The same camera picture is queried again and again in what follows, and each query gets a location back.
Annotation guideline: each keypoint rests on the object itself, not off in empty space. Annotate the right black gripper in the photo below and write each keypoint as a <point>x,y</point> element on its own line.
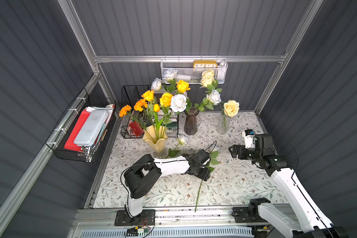
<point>241,151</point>

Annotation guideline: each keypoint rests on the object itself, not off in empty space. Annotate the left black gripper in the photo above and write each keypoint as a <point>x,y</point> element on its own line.
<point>203,166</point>

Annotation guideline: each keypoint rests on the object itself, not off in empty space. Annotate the green leafy flower stem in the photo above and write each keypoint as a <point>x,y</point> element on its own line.
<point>210,163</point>

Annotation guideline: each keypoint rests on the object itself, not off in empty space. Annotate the white rose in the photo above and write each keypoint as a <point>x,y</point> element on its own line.
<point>168,78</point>
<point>182,140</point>
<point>156,84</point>
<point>180,103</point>
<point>211,100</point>

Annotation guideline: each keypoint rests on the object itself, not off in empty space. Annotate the cream rose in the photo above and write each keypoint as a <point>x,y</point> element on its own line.
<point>210,83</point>
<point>231,108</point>
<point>208,74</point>

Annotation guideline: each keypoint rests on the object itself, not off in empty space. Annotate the small orange rosebud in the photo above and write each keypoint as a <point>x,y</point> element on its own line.
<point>156,109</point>

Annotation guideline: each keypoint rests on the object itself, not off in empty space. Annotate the orange rose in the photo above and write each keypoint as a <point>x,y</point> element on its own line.
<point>182,86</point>
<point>150,98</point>
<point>165,103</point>

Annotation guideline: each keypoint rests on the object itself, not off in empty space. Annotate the red leather wallet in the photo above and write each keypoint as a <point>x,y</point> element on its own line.
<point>134,129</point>

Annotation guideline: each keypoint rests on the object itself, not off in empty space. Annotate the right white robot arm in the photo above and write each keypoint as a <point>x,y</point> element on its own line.
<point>311,222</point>

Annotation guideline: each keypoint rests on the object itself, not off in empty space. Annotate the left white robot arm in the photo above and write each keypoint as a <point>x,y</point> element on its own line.
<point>139,178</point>

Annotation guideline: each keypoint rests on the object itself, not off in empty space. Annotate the purple ribbed glass vase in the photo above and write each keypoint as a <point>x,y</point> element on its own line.
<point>190,125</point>

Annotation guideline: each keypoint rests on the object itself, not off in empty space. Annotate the floral patterned table mat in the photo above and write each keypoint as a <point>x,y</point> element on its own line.
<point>233,181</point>

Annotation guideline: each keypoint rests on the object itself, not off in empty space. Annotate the clear glass vase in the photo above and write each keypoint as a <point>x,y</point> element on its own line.
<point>223,124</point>

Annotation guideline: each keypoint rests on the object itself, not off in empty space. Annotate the yellow wavy glass vase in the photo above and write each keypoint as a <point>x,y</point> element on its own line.
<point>156,139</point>

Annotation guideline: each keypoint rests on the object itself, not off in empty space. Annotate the light blue flat case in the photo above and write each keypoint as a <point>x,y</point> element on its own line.
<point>91,128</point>

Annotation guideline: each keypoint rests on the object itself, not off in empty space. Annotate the red folder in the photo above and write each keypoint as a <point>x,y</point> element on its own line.
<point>70,145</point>

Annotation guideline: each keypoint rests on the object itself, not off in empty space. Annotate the black wire desk organizer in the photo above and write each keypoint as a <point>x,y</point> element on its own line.
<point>130,95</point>

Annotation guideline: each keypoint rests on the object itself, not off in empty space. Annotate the black wire side basket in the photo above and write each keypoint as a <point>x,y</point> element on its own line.
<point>88,154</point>

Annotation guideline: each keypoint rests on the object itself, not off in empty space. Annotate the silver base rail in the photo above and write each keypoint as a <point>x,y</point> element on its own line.
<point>186,222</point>

